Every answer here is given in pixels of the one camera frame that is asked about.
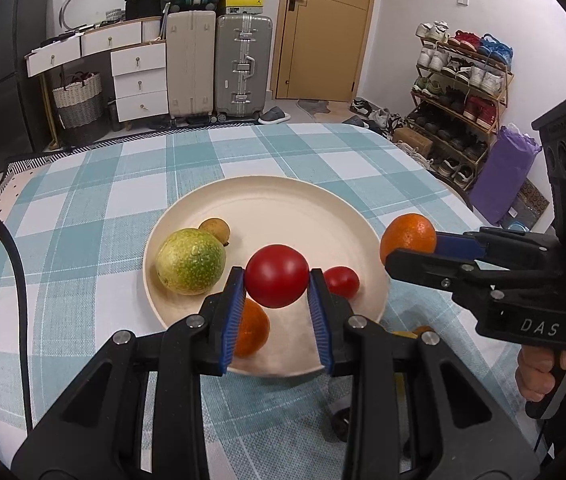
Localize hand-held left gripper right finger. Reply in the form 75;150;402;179
308;268;541;480

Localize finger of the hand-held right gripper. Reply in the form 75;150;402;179
384;248;495;311
436;227;561;272

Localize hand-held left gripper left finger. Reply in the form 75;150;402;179
10;266;249;480

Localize small smooth orange fruit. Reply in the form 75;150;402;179
233;297;271;359

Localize orange tangerine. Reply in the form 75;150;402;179
379;213;438;266

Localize small red tomato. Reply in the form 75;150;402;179
323;266;361;300

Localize large red tomato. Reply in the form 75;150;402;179
245;244;310;309

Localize large green yellow citrus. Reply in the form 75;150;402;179
156;228;227;296

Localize small brown fruit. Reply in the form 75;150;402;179
199;217;231;247

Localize cream round plate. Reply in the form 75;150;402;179
143;175;390;378

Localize person's right hand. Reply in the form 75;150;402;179
516;337;566;402

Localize purple bag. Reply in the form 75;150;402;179
468;124;543;226

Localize dark patterned mat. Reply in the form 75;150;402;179
506;177;549;226

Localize small cardboard box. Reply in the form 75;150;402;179
392;127;434;158

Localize scattered loose shoes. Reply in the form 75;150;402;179
350;97;405;132

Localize wooden shoe rack with shoes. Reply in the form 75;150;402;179
410;21;514;186

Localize teal checked tablecloth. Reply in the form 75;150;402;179
0;122;529;480

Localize grey slipper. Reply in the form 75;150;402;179
258;107;291;125

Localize wooden door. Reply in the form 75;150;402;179
269;0;381;102

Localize silver suitcase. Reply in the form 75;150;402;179
214;14;274;120

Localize white drawer cabinet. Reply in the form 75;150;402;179
25;19;170;150

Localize beige suitcase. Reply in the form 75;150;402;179
167;10;217;118

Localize woven laundry basket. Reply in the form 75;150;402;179
52;71;105;136

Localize yellow shoe box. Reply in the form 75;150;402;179
224;0;265;16

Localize dark grey fridge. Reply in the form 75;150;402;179
0;0;54;173

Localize black storage box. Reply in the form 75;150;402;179
124;0;169;20

